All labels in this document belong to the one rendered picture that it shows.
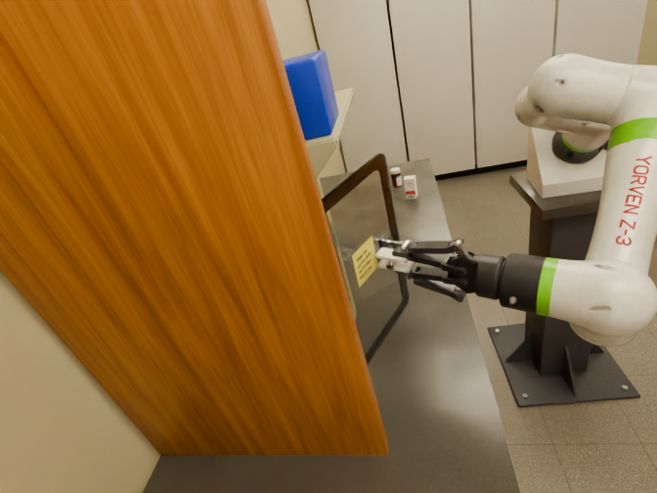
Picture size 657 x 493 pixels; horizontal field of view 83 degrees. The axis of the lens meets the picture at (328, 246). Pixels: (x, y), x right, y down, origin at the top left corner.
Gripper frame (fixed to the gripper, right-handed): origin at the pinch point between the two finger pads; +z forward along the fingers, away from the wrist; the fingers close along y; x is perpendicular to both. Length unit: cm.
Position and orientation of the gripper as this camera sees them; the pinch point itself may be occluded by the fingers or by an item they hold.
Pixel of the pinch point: (394, 259)
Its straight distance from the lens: 75.9
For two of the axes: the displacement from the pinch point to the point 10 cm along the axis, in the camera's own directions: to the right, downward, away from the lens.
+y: -2.4, -8.2, -5.1
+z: -8.0, -1.4, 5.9
